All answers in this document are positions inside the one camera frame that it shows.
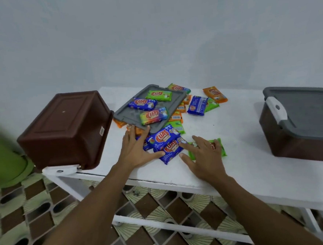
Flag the person's left hand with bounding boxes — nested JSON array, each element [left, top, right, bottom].
[[115, 123, 167, 171]]

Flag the person's right hand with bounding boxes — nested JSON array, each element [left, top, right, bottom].
[[177, 133, 228, 182]]

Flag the blue snack packet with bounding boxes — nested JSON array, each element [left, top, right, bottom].
[[157, 136, 190, 166]]

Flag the person's left forearm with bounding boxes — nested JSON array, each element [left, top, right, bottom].
[[21, 159, 140, 245]]

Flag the person's right forearm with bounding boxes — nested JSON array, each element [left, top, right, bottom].
[[206, 167, 323, 245]]

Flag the pile of colourful snack packets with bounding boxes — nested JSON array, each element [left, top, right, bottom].
[[111, 79, 233, 169]]

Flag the grey plastic box lid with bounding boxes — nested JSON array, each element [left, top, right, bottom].
[[262, 83, 323, 148], [111, 82, 190, 137]]

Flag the white table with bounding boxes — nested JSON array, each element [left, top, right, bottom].
[[36, 71, 323, 245]]

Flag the white box latch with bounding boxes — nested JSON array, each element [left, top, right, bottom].
[[265, 95, 288, 125], [42, 164, 82, 178]]

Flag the brown plastic storage box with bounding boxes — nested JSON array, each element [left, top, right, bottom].
[[257, 97, 323, 170], [13, 89, 118, 176]]

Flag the green plastic container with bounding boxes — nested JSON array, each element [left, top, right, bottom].
[[0, 108, 36, 188]]

